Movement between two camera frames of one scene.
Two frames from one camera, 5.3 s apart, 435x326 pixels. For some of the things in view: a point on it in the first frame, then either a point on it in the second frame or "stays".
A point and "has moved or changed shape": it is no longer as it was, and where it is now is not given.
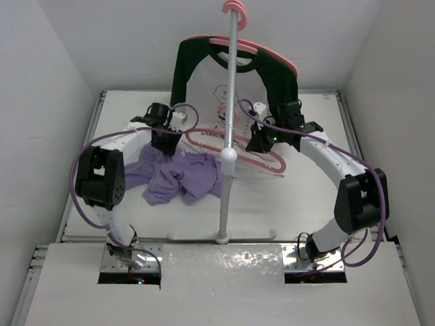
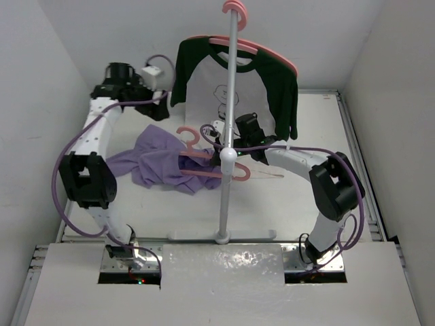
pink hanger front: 283,161 → 190,153
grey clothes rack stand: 228,164 stays
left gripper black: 168,147 → 158,112
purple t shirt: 165,176 has moved or changed shape
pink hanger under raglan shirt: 247,45 stays
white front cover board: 227,284 stays
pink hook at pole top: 231,5 stays
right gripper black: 257,142 → 216,158
